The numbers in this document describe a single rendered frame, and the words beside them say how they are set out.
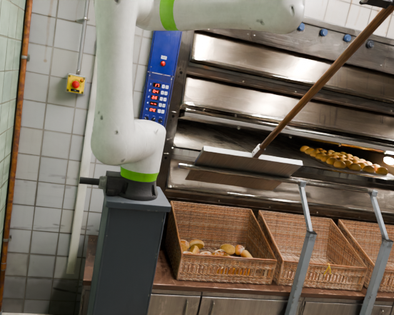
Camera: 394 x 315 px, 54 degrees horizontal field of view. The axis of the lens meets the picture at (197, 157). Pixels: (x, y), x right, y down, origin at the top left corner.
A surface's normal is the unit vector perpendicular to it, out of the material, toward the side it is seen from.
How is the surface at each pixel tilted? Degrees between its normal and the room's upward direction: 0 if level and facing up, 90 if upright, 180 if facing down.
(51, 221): 90
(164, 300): 90
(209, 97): 70
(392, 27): 90
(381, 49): 90
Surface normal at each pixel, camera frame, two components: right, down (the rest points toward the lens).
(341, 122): 0.26, -0.11
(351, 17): 0.22, 0.23
